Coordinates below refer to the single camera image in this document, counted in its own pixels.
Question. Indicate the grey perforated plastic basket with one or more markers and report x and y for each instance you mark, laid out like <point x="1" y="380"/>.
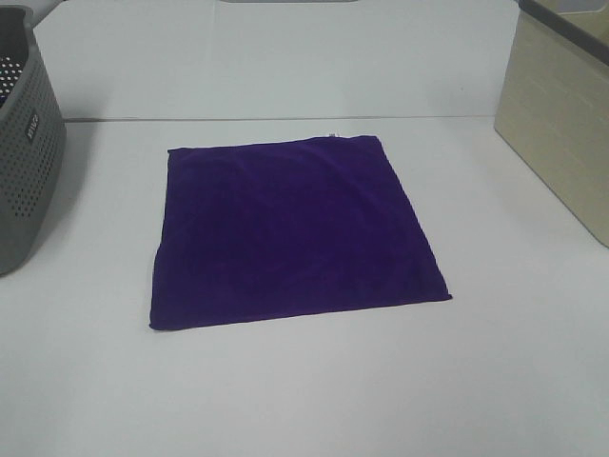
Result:
<point x="33" y="137"/>

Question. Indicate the beige storage box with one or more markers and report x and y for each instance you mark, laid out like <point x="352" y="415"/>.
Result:
<point x="553" y="110"/>

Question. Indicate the purple towel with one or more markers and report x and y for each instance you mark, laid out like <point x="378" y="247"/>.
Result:
<point x="267" y="231"/>

